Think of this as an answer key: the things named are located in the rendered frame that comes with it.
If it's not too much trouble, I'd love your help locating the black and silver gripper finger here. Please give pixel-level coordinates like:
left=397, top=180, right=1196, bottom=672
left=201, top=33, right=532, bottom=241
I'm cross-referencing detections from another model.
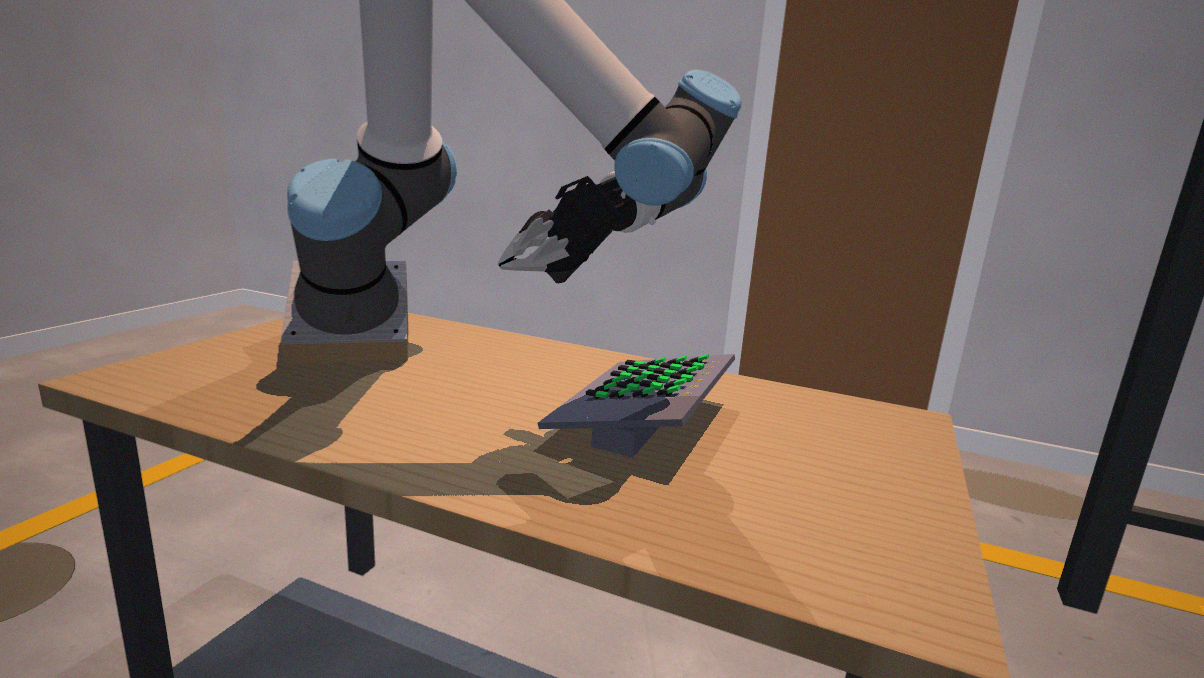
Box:
left=498, top=235, right=589, bottom=273
left=498, top=210, right=554, bottom=266

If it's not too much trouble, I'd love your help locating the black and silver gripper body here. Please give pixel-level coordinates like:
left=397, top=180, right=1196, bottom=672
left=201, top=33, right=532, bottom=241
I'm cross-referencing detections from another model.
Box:
left=548, top=176, right=637, bottom=253

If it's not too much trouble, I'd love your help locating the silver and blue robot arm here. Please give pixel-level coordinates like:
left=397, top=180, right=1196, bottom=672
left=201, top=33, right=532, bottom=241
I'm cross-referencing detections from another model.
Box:
left=287, top=0, right=742, bottom=334

